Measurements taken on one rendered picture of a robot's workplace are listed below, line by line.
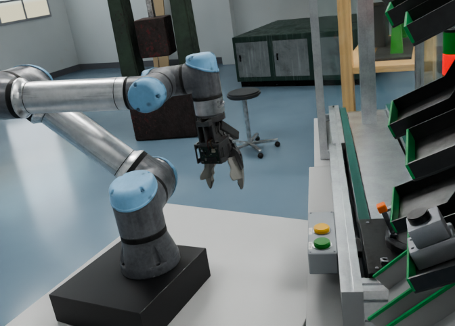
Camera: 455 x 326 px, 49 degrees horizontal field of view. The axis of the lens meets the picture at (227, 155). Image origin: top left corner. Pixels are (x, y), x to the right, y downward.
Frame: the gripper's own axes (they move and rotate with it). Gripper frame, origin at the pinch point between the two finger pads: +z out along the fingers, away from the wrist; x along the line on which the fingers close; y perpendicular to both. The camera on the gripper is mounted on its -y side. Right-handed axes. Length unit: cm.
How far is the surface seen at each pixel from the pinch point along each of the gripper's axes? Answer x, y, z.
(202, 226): -18.3, -13.2, 20.8
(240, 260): 1.3, 2.2, 21.9
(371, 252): 38.5, 8.6, 12.3
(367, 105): 20, -99, 6
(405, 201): 49, 27, -9
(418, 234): 53, 47, -14
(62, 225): -216, -134, 96
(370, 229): 36.5, -1.5, 12.0
